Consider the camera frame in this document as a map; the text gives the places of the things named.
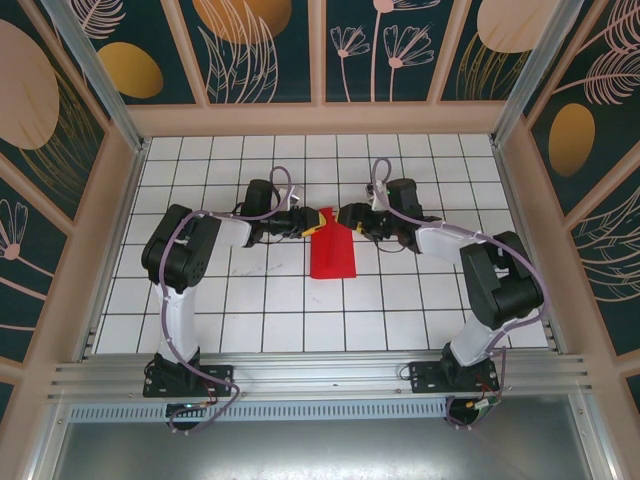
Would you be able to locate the red paper sheet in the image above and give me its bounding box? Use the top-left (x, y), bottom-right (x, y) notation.
top-left (308, 204), bottom-right (359, 280)

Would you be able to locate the grey metal sheet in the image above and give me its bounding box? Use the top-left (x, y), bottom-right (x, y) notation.
top-left (49, 418), bottom-right (594, 480)

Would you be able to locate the small circuit board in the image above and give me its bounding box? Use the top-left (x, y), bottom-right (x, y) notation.
top-left (467, 397), bottom-right (501, 417)
top-left (167, 401), bottom-right (209, 419)

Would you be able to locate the aluminium mounting rail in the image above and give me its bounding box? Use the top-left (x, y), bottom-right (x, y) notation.
top-left (47, 352), bottom-right (594, 402)

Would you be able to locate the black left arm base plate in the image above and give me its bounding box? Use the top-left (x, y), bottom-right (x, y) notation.
top-left (143, 363), bottom-right (235, 399)

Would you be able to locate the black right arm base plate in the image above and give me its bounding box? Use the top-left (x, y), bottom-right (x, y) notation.
top-left (408, 360), bottom-right (500, 394)

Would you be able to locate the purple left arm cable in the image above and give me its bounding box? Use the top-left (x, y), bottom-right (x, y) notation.
top-left (158, 166), bottom-right (296, 434)

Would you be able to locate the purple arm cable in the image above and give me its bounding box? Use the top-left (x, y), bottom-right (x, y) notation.
top-left (158, 166), bottom-right (296, 434)
top-left (370, 157), bottom-right (554, 431)

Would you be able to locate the slotted grey cable duct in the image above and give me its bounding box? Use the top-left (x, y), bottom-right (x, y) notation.
top-left (67, 398), bottom-right (451, 424)

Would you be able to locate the aluminium frame post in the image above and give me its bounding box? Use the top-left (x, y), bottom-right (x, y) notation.
top-left (489, 0), bottom-right (599, 149)
top-left (42, 0), bottom-right (151, 154)

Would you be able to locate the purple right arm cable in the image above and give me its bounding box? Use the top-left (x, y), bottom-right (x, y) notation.
top-left (370, 157), bottom-right (554, 431)

